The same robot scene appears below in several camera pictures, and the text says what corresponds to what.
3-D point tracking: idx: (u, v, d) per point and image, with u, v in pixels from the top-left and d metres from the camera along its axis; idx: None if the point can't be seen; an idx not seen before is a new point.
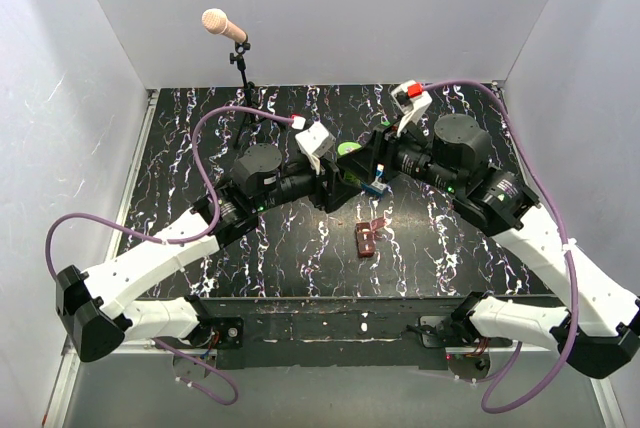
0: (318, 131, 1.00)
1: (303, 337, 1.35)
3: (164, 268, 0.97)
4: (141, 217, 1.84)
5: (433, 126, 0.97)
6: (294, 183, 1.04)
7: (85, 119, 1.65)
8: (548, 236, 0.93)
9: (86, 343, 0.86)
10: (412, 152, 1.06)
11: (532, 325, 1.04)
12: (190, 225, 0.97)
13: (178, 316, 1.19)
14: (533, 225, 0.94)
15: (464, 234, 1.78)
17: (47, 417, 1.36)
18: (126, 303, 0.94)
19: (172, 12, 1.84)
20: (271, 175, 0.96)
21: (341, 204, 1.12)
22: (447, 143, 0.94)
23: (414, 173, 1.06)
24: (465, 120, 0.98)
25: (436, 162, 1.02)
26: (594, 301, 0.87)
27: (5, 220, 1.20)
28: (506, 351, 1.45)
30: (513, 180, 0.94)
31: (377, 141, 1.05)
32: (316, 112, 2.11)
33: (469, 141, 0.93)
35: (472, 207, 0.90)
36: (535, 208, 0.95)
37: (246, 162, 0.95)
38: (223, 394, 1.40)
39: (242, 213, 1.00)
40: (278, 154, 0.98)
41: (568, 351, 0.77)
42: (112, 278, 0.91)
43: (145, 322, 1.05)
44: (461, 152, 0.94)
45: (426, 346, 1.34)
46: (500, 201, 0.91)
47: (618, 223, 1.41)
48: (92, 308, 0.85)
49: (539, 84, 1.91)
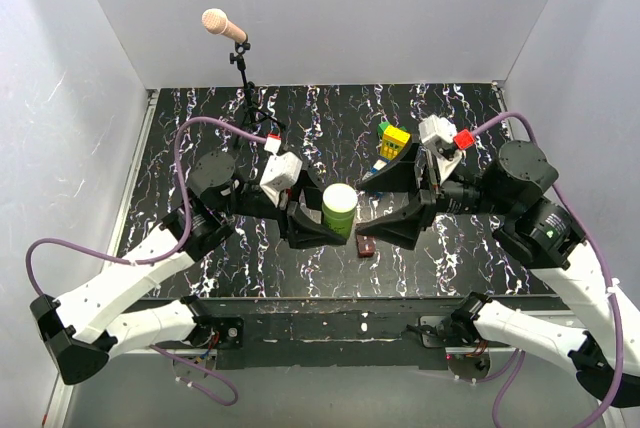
0: (280, 163, 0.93)
1: (303, 337, 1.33)
3: (138, 288, 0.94)
4: (140, 217, 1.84)
5: (497, 155, 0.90)
6: (260, 199, 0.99)
7: (85, 120, 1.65)
8: (593, 276, 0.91)
9: (66, 369, 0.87)
10: (455, 189, 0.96)
11: (544, 342, 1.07)
12: (160, 243, 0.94)
13: (171, 322, 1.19)
14: (579, 264, 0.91)
15: (465, 234, 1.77)
17: (47, 417, 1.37)
18: (104, 325, 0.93)
19: (172, 12, 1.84)
20: (226, 187, 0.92)
21: (312, 244, 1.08)
22: (511, 177, 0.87)
23: (462, 211, 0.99)
24: (531, 148, 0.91)
25: (488, 197, 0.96)
26: (632, 343, 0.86)
27: (5, 220, 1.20)
28: (505, 352, 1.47)
30: (559, 211, 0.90)
31: (428, 213, 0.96)
32: (316, 112, 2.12)
33: (537, 179, 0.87)
35: (520, 243, 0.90)
36: (582, 245, 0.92)
37: (197, 178, 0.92)
38: (223, 395, 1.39)
39: (211, 224, 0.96)
40: (232, 163, 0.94)
41: (611, 397, 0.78)
42: (83, 304, 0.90)
43: (130, 338, 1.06)
44: (524, 189, 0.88)
45: (426, 346, 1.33)
46: (548, 237, 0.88)
47: (619, 223, 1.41)
48: (66, 337, 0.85)
49: (539, 85, 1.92)
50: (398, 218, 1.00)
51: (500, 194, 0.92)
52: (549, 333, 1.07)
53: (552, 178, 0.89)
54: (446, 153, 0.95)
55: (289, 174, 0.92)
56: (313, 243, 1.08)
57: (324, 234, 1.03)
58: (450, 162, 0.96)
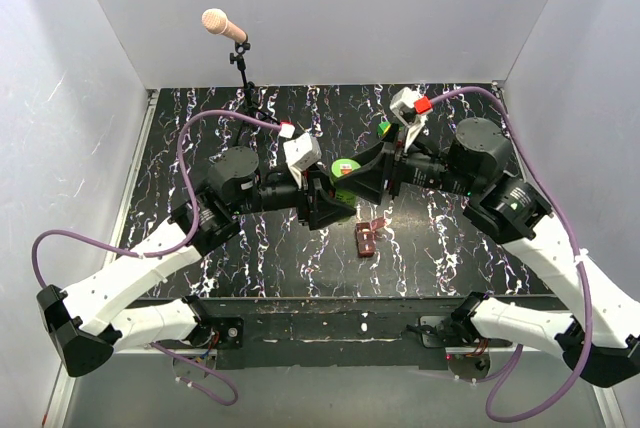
0: (304, 143, 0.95)
1: (303, 337, 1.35)
3: (145, 281, 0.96)
4: (141, 217, 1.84)
5: (454, 131, 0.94)
6: (276, 191, 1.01)
7: (85, 120, 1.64)
8: (560, 245, 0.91)
9: (71, 360, 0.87)
10: (421, 160, 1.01)
11: (535, 330, 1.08)
12: (169, 236, 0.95)
13: (174, 319, 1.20)
14: (545, 235, 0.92)
15: (464, 234, 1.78)
17: (47, 417, 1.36)
18: (110, 317, 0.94)
19: (172, 12, 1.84)
20: (248, 180, 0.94)
21: (328, 221, 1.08)
22: (469, 149, 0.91)
23: (427, 184, 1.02)
24: (488, 124, 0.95)
25: (453, 172, 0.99)
26: (605, 313, 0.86)
27: (5, 220, 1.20)
28: (506, 351, 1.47)
30: (525, 186, 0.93)
31: (388, 163, 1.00)
32: (316, 112, 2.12)
33: (492, 150, 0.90)
35: (485, 215, 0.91)
36: (549, 217, 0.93)
37: (221, 168, 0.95)
38: (223, 395, 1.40)
39: (221, 218, 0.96)
40: (255, 158, 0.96)
41: (582, 367, 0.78)
42: (91, 296, 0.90)
43: (136, 332, 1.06)
44: (481, 161, 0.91)
45: (426, 345, 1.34)
46: (512, 209, 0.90)
47: (618, 223, 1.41)
48: (73, 327, 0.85)
49: (538, 85, 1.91)
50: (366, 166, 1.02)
51: (464, 170, 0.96)
52: (538, 319, 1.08)
53: (507, 152, 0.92)
54: (408, 117, 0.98)
55: (315, 152, 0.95)
56: (331, 219, 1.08)
57: (340, 207, 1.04)
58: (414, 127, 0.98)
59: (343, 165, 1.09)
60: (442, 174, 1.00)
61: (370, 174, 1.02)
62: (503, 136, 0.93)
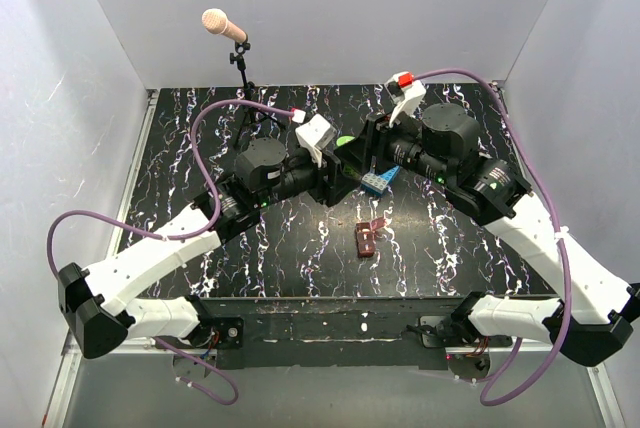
0: (320, 122, 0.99)
1: (303, 337, 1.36)
3: (165, 264, 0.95)
4: (140, 217, 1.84)
5: (421, 116, 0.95)
6: (296, 178, 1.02)
7: (85, 120, 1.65)
8: (540, 224, 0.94)
9: (90, 340, 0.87)
10: (403, 141, 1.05)
11: (526, 318, 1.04)
12: (192, 221, 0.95)
13: (180, 314, 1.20)
14: (526, 214, 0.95)
15: (464, 234, 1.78)
17: (47, 417, 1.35)
18: (129, 299, 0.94)
19: (172, 12, 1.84)
20: (275, 169, 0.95)
21: (342, 197, 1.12)
22: (435, 131, 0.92)
23: (405, 163, 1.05)
24: (453, 107, 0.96)
25: (427, 152, 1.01)
26: (586, 289, 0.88)
27: (5, 220, 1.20)
28: (504, 352, 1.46)
30: (505, 167, 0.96)
31: (371, 132, 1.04)
32: (316, 112, 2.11)
33: (459, 130, 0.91)
35: (464, 197, 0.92)
36: (528, 197, 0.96)
37: (250, 155, 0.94)
38: (223, 394, 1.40)
39: (243, 207, 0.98)
40: (283, 151, 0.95)
41: (560, 341, 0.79)
42: (112, 275, 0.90)
43: (148, 320, 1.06)
44: (449, 140, 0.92)
45: (426, 346, 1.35)
46: (492, 189, 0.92)
47: (618, 223, 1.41)
48: (94, 305, 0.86)
49: (538, 85, 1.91)
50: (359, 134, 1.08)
51: (436, 151, 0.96)
52: (528, 308, 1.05)
53: (475, 130, 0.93)
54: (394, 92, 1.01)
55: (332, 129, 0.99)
56: (345, 195, 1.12)
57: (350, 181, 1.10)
58: (401, 102, 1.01)
59: None
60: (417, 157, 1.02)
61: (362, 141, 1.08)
62: (470, 117, 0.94)
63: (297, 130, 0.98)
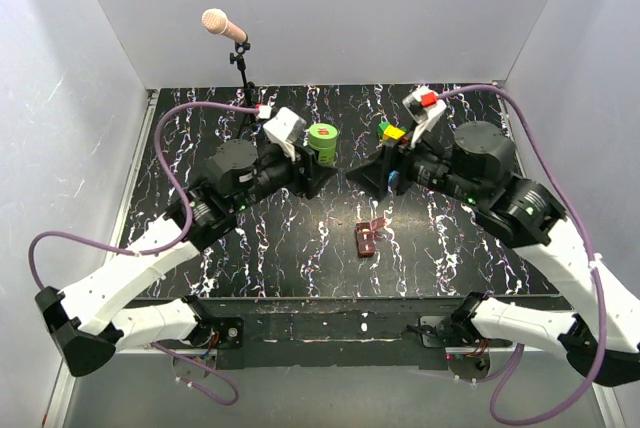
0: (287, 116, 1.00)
1: (303, 337, 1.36)
3: (142, 279, 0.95)
4: (140, 217, 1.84)
5: (454, 136, 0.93)
6: (271, 175, 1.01)
7: (85, 120, 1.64)
8: (575, 251, 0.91)
9: (73, 360, 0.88)
10: (428, 162, 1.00)
11: (537, 331, 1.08)
12: (163, 233, 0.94)
13: (175, 319, 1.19)
14: (561, 240, 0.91)
15: (464, 234, 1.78)
17: (47, 416, 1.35)
18: (110, 316, 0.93)
19: (172, 12, 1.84)
20: (246, 172, 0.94)
21: (323, 186, 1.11)
22: (470, 153, 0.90)
23: (431, 184, 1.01)
24: (487, 127, 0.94)
25: (456, 173, 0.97)
26: (617, 318, 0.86)
27: (5, 220, 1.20)
28: (505, 351, 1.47)
30: (540, 189, 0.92)
31: (387, 156, 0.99)
32: (316, 112, 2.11)
33: (496, 151, 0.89)
35: (497, 221, 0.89)
36: (563, 221, 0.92)
37: (219, 161, 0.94)
38: (224, 395, 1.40)
39: (218, 212, 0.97)
40: (254, 151, 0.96)
41: (595, 371, 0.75)
42: (88, 296, 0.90)
43: (137, 331, 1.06)
44: (485, 162, 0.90)
45: (426, 346, 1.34)
46: (527, 213, 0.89)
47: (618, 224, 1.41)
48: (71, 328, 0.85)
49: (538, 85, 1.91)
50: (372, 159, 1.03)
51: (469, 173, 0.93)
52: (540, 320, 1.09)
53: (511, 152, 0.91)
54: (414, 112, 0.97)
55: (300, 121, 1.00)
56: (327, 181, 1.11)
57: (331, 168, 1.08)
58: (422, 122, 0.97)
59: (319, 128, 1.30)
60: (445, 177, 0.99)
61: (376, 166, 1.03)
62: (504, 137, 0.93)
63: (266, 126, 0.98)
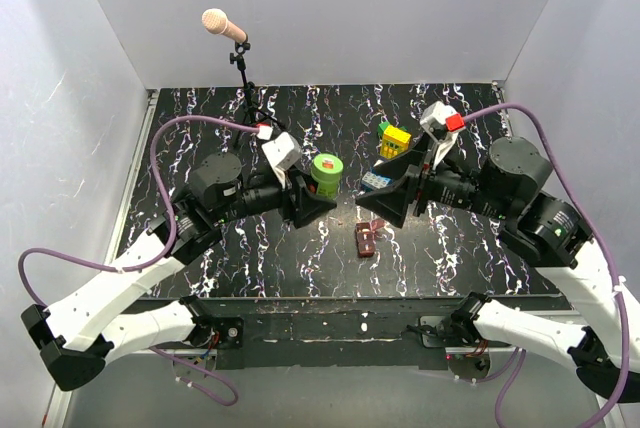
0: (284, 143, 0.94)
1: (303, 337, 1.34)
3: (128, 294, 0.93)
4: (141, 217, 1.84)
5: (489, 153, 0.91)
6: (259, 195, 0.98)
7: (85, 121, 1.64)
8: (600, 274, 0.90)
9: (62, 376, 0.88)
10: (452, 180, 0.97)
11: (546, 341, 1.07)
12: (147, 248, 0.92)
13: (169, 324, 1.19)
14: (586, 263, 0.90)
15: (464, 234, 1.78)
17: (47, 417, 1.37)
18: (97, 332, 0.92)
19: (172, 12, 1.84)
20: (231, 186, 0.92)
21: (312, 219, 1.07)
22: (506, 172, 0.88)
23: (456, 203, 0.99)
24: (524, 143, 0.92)
25: (483, 190, 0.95)
26: (637, 341, 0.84)
27: (5, 220, 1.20)
28: (505, 352, 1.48)
30: (567, 209, 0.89)
31: (412, 186, 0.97)
32: (316, 112, 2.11)
33: (532, 173, 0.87)
35: (524, 241, 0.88)
36: (589, 244, 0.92)
37: (203, 174, 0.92)
38: (223, 395, 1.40)
39: (203, 226, 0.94)
40: (238, 164, 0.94)
41: (618, 394, 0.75)
42: (73, 314, 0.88)
43: (128, 340, 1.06)
44: (519, 183, 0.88)
45: (426, 346, 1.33)
46: (556, 235, 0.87)
47: (618, 224, 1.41)
48: (55, 347, 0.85)
49: (538, 85, 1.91)
50: (389, 188, 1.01)
51: (500, 192, 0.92)
52: (548, 330, 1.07)
53: (547, 173, 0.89)
54: (438, 135, 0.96)
55: (297, 149, 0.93)
56: (316, 216, 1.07)
57: (324, 203, 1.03)
58: (444, 147, 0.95)
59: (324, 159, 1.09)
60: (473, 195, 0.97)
61: (393, 195, 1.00)
62: (540, 156, 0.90)
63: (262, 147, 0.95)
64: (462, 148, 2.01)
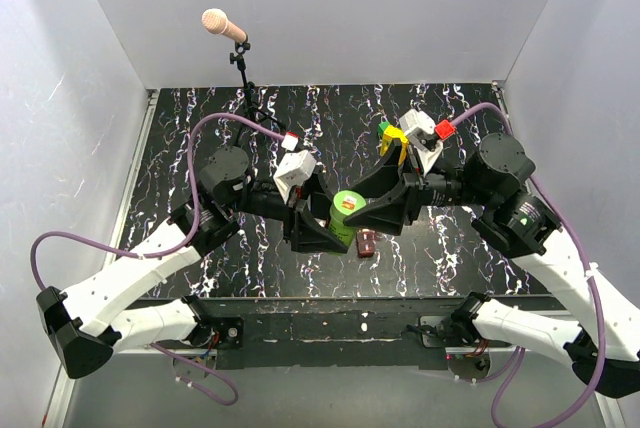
0: (296, 158, 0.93)
1: (303, 337, 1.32)
3: (145, 282, 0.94)
4: (141, 217, 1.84)
5: (477, 149, 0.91)
6: (268, 200, 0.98)
7: (85, 121, 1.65)
8: (570, 260, 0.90)
9: (72, 362, 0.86)
10: (438, 181, 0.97)
11: (543, 338, 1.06)
12: (168, 237, 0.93)
13: (173, 320, 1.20)
14: (555, 250, 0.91)
15: (464, 234, 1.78)
17: (47, 416, 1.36)
18: (111, 318, 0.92)
19: (172, 12, 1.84)
20: (240, 181, 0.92)
21: (314, 247, 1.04)
22: (493, 169, 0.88)
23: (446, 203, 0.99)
24: (512, 141, 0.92)
25: (465, 185, 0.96)
26: (616, 326, 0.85)
27: (5, 220, 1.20)
28: (505, 352, 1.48)
30: (534, 200, 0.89)
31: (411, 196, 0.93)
32: (316, 112, 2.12)
33: (515, 171, 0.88)
35: (497, 232, 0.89)
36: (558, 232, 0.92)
37: (211, 170, 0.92)
38: (223, 394, 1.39)
39: (220, 220, 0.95)
40: (246, 158, 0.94)
41: (597, 380, 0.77)
42: (90, 297, 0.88)
43: (135, 333, 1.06)
44: (501, 180, 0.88)
45: (426, 346, 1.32)
46: (523, 224, 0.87)
47: (617, 224, 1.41)
48: (73, 329, 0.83)
49: (538, 85, 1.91)
50: (383, 203, 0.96)
51: (479, 185, 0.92)
52: (544, 327, 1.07)
53: (530, 171, 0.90)
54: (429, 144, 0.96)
55: (302, 170, 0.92)
56: (317, 246, 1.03)
57: (327, 238, 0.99)
58: (432, 154, 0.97)
59: (347, 197, 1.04)
60: (460, 191, 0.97)
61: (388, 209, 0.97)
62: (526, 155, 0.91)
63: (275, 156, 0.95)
64: (462, 148, 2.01)
